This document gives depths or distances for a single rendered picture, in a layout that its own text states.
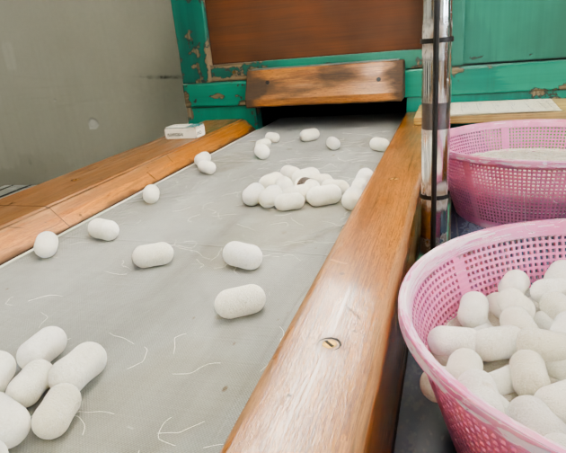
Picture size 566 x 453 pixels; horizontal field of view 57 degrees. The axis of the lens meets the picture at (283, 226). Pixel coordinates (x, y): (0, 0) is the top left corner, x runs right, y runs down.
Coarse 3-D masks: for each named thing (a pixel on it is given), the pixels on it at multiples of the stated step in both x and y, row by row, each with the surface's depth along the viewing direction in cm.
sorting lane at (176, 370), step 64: (320, 128) 103; (384, 128) 97; (192, 192) 65; (64, 256) 48; (128, 256) 46; (192, 256) 45; (320, 256) 43; (0, 320) 37; (64, 320) 36; (128, 320) 35; (192, 320) 35; (256, 320) 34; (128, 384) 29; (192, 384) 28; (256, 384) 28; (64, 448) 24; (128, 448) 24; (192, 448) 24
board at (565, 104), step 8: (560, 104) 83; (520, 112) 79; (528, 112) 78; (536, 112) 77; (544, 112) 77; (552, 112) 77; (560, 112) 76; (416, 120) 83; (456, 120) 81; (464, 120) 80; (472, 120) 80; (480, 120) 80; (488, 120) 79; (496, 120) 79
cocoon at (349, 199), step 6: (354, 186) 54; (348, 192) 53; (354, 192) 52; (360, 192) 54; (342, 198) 53; (348, 198) 52; (354, 198) 52; (342, 204) 53; (348, 204) 52; (354, 204) 52
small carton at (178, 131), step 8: (168, 128) 89; (176, 128) 89; (184, 128) 88; (192, 128) 88; (200, 128) 90; (168, 136) 90; (176, 136) 89; (184, 136) 89; (192, 136) 88; (200, 136) 90
